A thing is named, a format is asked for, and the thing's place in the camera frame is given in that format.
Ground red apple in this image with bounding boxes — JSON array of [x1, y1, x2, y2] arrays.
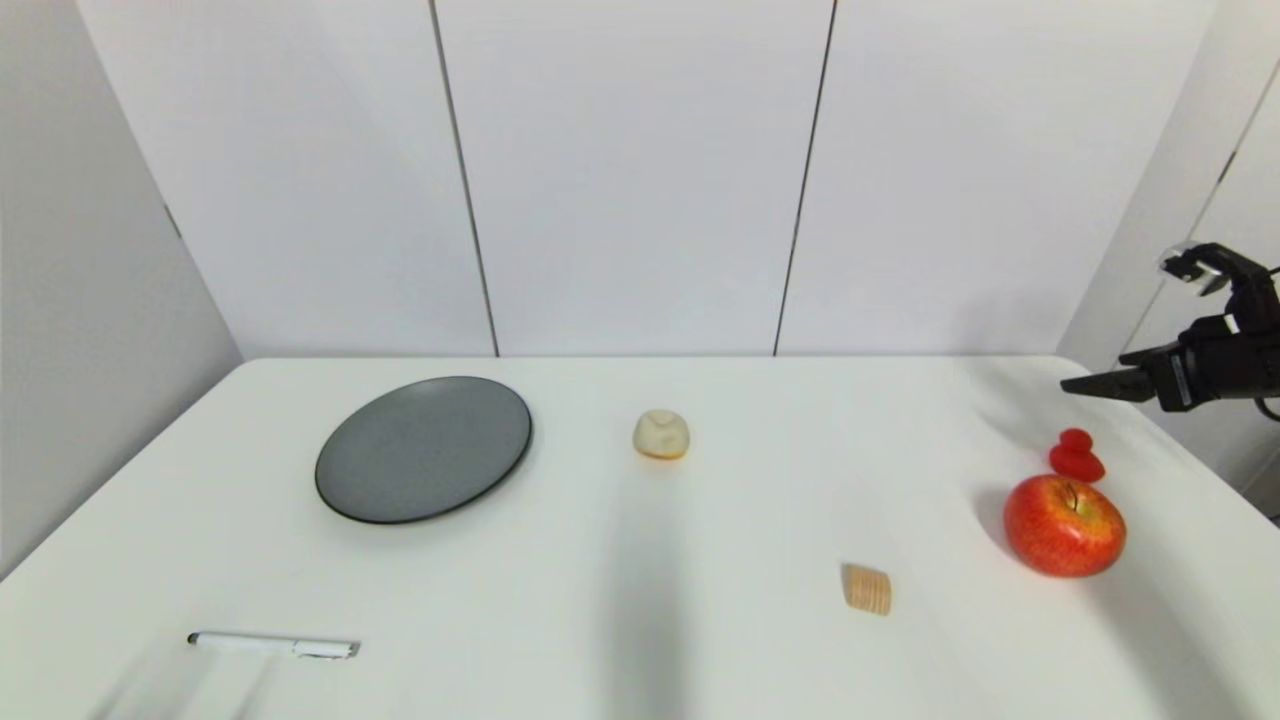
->
[[1003, 474, 1128, 579]]

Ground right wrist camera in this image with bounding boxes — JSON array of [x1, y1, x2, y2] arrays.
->
[[1158, 241, 1280, 331]]

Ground dark grey round plate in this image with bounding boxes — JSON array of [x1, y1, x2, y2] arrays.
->
[[314, 376, 533, 525]]

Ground cream steamed bun toy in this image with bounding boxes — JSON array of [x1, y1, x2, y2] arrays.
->
[[632, 409, 691, 461]]

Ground red toy duck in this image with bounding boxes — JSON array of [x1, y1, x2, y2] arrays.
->
[[1048, 428, 1107, 485]]

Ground white pen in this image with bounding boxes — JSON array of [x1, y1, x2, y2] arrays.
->
[[186, 631, 361, 660]]

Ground small tan wooden block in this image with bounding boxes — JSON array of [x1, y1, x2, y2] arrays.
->
[[842, 564, 893, 617]]

